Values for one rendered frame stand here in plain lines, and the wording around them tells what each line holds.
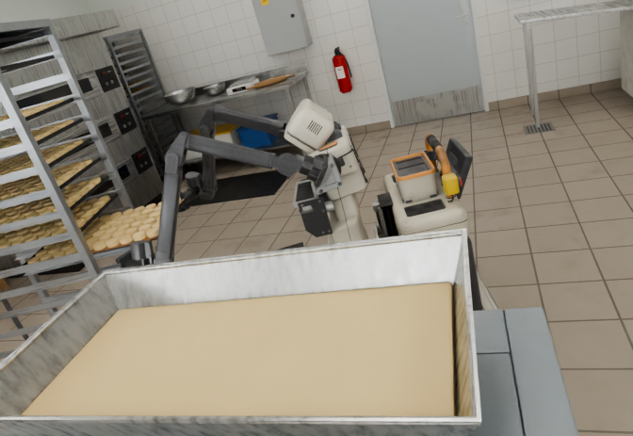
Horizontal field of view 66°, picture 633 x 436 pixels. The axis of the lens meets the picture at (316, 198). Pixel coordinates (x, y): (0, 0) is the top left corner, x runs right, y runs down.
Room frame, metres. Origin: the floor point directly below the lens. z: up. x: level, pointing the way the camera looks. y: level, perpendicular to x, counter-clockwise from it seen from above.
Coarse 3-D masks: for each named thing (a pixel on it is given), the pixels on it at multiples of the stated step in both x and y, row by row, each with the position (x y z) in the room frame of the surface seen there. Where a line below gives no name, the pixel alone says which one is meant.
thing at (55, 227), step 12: (84, 204) 2.13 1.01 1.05; (96, 204) 2.05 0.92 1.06; (84, 216) 1.94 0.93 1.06; (24, 228) 2.00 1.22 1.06; (36, 228) 1.96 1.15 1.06; (48, 228) 1.91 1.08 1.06; (60, 228) 1.87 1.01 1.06; (0, 240) 1.93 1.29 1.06; (12, 240) 1.90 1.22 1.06; (24, 240) 1.83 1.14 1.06
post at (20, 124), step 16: (0, 80) 1.74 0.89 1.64; (0, 96) 1.74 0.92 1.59; (16, 112) 1.74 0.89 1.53; (16, 128) 1.74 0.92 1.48; (32, 144) 1.74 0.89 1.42; (32, 160) 1.74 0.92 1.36; (48, 176) 1.74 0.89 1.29; (48, 192) 1.74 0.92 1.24; (64, 208) 1.74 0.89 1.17; (64, 224) 1.74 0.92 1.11; (80, 240) 1.74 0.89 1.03; (80, 256) 1.74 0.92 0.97; (96, 272) 1.74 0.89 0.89
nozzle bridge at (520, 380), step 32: (480, 320) 0.53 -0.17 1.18; (512, 320) 0.51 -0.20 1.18; (544, 320) 0.50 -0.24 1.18; (480, 352) 0.47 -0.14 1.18; (512, 352) 0.46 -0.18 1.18; (544, 352) 0.44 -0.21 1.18; (480, 384) 0.42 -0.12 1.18; (512, 384) 0.41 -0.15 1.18; (544, 384) 0.40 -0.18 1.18; (512, 416) 0.37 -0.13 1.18; (544, 416) 0.36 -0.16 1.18
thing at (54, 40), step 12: (48, 36) 2.19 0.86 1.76; (60, 48) 2.19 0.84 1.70; (60, 60) 2.18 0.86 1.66; (72, 72) 2.20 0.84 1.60; (72, 84) 2.18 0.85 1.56; (84, 96) 2.21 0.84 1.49; (84, 108) 2.18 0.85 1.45; (96, 132) 2.18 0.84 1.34; (96, 144) 2.19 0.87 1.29; (108, 156) 2.19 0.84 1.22; (108, 168) 2.18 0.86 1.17; (120, 180) 2.20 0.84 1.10; (132, 204) 2.21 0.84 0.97
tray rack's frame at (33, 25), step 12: (0, 24) 1.88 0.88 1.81; (12, 24) 1.95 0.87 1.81; (24, 24) 2.02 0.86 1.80; (36, 24) 2.09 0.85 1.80; (48, 24) 2.18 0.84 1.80; (0, 36) 2.21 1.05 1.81; (12, 36) 2.20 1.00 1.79; (36, 276) 2.26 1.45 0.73; (48, 312) 2.26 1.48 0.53; (24, 336) 2.04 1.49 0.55
